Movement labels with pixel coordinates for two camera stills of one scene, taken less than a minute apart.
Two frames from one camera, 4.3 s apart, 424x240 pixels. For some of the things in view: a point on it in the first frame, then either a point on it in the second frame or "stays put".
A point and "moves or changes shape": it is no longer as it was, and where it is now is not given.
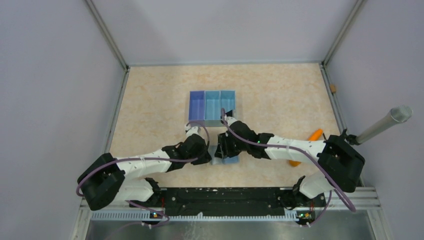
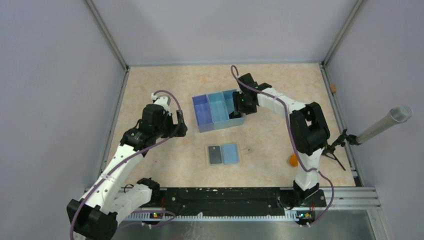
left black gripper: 205,157 → 173,126
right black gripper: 223,139 → 239,108
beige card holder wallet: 227,160 stays put
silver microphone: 397,115 stays put
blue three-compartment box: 205,106 moves or changes shape
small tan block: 333,88 stays put
